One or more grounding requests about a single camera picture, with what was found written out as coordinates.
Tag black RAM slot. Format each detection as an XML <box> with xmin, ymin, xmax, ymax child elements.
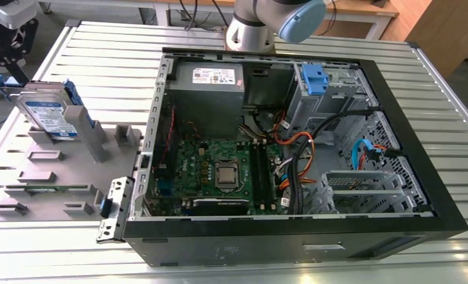
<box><xmin>259</xmin><ymin>138</ymin><xmax>277</xmax><ymax>209</ymax></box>
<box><xmin>250</xmin><ymin>138</ymin><xmax>266</xmax><ymax>209</ymax></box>

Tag thin red wire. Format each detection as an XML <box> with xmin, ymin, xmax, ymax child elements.
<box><xmin>158</xmin><ymin>105</ymin><xmax>178</xmax><ymax>171</ymax></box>

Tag black CPU socket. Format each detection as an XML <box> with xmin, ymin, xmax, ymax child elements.
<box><xmin>211</xmin><ymin>159</ymin><xmax>243</xmax><ymax>190</ymax></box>

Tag blue data wire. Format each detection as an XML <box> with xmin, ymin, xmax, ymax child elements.
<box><xmin>350</xmin><ymin>138</ymin><xmax>373</xmax><ymax>172</ymax></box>

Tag yellow black power wires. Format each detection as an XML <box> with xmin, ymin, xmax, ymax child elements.
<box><xmin>237</xmin><ymin>123</ymin><xmax>267</xmax><ymax>140</ymax></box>

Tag hard disk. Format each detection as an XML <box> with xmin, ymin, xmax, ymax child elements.
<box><xmin>0</xmin><ymin>74</ymin><xmax>79</xmax><ymax>140</ymax></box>

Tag silver CPU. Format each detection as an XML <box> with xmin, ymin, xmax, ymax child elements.
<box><xmin>215</xmin><ymin>164</ymin><xmax>238</xmax><ymax>183</ymax></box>

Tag grey metal disk bay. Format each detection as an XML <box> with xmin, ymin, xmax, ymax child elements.
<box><xmin>316</xmin><ymin>170</ymin><xmax>416</xmax><ymax>214</ymax></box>

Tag grey parts rack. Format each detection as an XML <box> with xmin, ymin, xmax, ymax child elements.
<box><xmin>0</xmin><ymin>105</ymin><xmax>146</xmax><ymax>222</ymax></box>

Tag brown wooden cabinet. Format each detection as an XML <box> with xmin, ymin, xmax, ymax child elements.
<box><xmin>405</xmin><ymin>0</ymin><xmax>468</xmax><ymax>78</ymax></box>

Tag orange yellow power wire bundle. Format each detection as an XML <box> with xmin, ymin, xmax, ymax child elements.
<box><xmin>271</xmin><ymin>111</ymin><xmax>317</xmax><ymax>190</ymax></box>

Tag blue drive latch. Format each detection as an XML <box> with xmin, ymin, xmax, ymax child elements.
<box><xmin>301</xmin><ymin>63</ymin><xmax>329</xmax><ymax>96</ymax></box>

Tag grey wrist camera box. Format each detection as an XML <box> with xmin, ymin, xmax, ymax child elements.
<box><xmin>0</xmin><ymin>1</ymin><xmax>37</xmax><ymax>30</ymax></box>

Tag black PC case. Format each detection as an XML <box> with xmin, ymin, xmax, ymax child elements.
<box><xmin>121</xmin><ymin>46</ymin><xmax>468</xmax><ymax>266</ymax></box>

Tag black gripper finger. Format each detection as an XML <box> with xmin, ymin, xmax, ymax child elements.
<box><xmin>3</xmin><ymin>57</ymin><xmax>30</xmax><ymax>88</ymax></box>

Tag green RAM stick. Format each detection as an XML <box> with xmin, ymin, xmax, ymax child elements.
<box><xmin>23</xmin><ymin>185</ymin><xmax>70</xmax><ymax>193</ymax></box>

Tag orange disk power wire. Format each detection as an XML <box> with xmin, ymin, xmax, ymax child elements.
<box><xmin>358</xmin><ymin>144</ymin><xmax>401</xmax><ymax>171</ymax></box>

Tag wooden desk white frame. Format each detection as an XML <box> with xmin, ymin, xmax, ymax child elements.
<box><xmin>324</xmin><ymin>0</ymin><xmax>400</xmax><ymax>41</ymax></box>

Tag grey metal drive cage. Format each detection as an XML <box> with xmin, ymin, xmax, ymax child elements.
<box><xmin>286</xmin><ymin>62</ymin><xmax>378</xmax><ymax>131</ymax></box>

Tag thick black case cable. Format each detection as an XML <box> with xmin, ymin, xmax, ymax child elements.
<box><xmin>287</xmin><ymin>108</ymin><xmax>382</xmax><ymax>214</ymax></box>

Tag green motherboard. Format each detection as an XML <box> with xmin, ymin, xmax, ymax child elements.
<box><xmin>143</xmin><ymin>138</ymin><xmax>287</xmax><ymax>217</ymax></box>

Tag grey power supply unit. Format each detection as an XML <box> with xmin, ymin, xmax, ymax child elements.
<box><xmin>165</xmin><ymin>62</ymin><xmax>245</xmax><ymax>140</ymax></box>

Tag black graphics card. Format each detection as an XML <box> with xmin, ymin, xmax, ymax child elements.
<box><xmin>181</xmin><ymin>197</ymin><xmax>250</xmax><ymax>216</ymax></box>

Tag metal expansion card retainer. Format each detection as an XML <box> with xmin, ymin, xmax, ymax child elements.
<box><xmin>94</xmin><ymin>176</ymin><xmax>135</xmax><ymax>244</ymax></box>

